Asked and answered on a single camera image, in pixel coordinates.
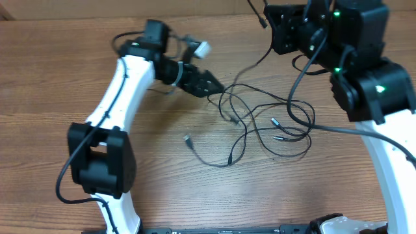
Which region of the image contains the black USB cable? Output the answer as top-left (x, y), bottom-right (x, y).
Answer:
top-left (183, 83), bottom-right (316, 168)
top-left (207, 0), bottom-right (317, 157)

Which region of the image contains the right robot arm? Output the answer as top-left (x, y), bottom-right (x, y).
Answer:
top-left (263, 0), bottom-right (415, 233)

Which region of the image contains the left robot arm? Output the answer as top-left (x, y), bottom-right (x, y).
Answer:
top-left (55, 19), bottom-right (224, 233)

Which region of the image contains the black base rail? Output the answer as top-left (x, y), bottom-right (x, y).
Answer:
top-left (81, 213), bottom-right (387, 234)

